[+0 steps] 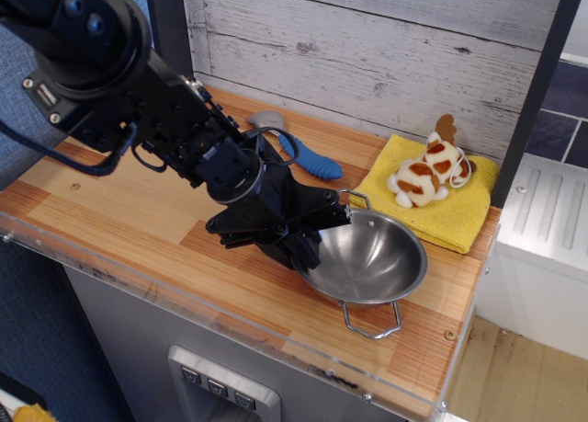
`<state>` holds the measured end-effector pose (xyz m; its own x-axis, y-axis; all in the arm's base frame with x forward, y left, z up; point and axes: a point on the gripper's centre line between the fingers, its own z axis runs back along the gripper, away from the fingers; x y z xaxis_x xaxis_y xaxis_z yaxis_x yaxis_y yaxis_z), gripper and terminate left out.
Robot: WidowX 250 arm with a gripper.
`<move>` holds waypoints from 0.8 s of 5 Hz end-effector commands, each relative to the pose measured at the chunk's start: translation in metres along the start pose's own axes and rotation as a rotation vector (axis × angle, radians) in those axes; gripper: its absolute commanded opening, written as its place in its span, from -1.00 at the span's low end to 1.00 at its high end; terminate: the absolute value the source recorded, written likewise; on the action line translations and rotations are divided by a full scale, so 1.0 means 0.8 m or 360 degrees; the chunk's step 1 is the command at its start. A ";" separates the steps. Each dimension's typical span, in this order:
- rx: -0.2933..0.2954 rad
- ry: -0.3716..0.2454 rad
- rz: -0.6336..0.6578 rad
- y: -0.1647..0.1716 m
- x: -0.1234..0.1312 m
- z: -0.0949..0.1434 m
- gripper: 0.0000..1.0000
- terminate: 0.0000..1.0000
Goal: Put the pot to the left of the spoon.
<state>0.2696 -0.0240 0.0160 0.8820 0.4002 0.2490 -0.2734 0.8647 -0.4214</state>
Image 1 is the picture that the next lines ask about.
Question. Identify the dark grey right post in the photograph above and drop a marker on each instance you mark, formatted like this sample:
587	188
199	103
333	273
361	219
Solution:
546	67

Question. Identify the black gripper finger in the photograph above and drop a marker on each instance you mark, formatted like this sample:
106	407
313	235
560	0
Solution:
303	247
280	250

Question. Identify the blue handled metal scoop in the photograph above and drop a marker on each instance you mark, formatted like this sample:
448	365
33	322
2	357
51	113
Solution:
317	165

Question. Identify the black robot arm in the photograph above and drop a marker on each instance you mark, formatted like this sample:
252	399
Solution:
99	80

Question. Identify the silver dispenser button panel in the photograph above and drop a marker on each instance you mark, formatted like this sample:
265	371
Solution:
220	387

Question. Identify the grey toy fridge cabinet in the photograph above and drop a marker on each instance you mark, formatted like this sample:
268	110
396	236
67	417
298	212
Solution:
137	337

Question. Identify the brown white plush toy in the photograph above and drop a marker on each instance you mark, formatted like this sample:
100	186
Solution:
443	165

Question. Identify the yellow object bottom left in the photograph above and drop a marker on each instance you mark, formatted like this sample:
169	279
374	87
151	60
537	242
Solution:
32	413

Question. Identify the metal bowl with handles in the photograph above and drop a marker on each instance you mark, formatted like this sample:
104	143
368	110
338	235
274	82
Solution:
373	261

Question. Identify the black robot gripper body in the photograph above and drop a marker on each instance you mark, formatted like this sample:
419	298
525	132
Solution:
271	205

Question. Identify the yellow folded cloth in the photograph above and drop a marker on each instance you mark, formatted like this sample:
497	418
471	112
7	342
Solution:
452	223

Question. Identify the white cabinet at right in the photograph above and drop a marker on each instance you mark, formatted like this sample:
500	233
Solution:
535	282

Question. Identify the clear acrylic table guard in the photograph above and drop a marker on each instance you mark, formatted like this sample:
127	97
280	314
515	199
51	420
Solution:
243	295

